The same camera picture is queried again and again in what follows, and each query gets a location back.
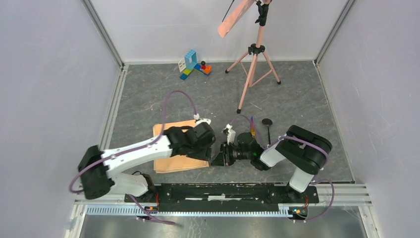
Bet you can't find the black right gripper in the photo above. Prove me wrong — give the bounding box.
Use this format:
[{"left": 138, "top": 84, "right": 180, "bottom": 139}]
[{"left": 210, "top": 141, "right": 252, "bottom": 167}]

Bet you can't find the peach cloth napkin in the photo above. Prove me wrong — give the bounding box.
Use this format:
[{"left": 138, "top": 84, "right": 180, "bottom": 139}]
[{"left": 153, "top": 120, "right": 209, "bottom": 174}]

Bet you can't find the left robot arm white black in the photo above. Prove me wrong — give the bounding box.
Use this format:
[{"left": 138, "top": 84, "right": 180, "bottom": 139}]
[{"left": 77, "top": 119, "right": 215, "bottom": 202}]

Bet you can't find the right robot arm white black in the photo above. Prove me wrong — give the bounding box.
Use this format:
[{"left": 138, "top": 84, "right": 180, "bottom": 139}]
[{"left": 211, "top": 125, "right": 332, "bottom": 202}]

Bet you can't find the iridescent rainbow knife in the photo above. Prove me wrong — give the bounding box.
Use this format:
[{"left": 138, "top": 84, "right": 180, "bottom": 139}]
[{"left": 250, "top": 116, "right": 256, "bottom": 138}]

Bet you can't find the black utensil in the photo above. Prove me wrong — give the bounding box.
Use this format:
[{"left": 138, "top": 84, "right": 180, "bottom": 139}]
[{"left": 262, "top": 118, "right": 273, "bottom": 146}]

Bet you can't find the colourful toy brick structure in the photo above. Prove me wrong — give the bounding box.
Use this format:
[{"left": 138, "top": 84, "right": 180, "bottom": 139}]
[{"left": 178, "top": 50, "right": 212, "bottom": 80}]

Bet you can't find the pink tripod stand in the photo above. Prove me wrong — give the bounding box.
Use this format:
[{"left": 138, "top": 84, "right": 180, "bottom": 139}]
[{"left": 223, "top": 0, "right": 281, "bottom": 114}]

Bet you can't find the pink panel on tripod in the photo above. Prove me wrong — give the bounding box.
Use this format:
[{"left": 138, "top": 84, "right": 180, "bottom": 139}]
[{"left": 217, "top": 0, "right": 255, "bottom": 38}]

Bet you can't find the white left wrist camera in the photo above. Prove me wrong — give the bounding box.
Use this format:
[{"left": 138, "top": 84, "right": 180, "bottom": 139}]
[{"left": 193, "top": 113, "right": 211, "bottom": 126}]

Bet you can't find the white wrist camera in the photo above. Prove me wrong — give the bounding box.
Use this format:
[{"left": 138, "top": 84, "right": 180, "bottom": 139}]
[
  {"left": 193, "top": 113, "right": 211, "bottom": 126},
  {"left": 222, "top": 123, "right": 236, "bottom": 144}
]

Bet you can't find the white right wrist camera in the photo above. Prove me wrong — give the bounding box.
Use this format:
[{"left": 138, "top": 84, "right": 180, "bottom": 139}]
[{"left": 222, "top": 123, "right": 236, "bottom": 144}]

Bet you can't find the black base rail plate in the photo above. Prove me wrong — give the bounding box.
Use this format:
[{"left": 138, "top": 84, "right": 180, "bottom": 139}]
[{"left": 136, "top": 183, "right": 319, "bottom": 212}]

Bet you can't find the aluminium frame rail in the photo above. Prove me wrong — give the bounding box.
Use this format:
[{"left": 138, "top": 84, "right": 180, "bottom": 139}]
[{"left": 65, "top": 182, "right": 379, "bottom": 238}]

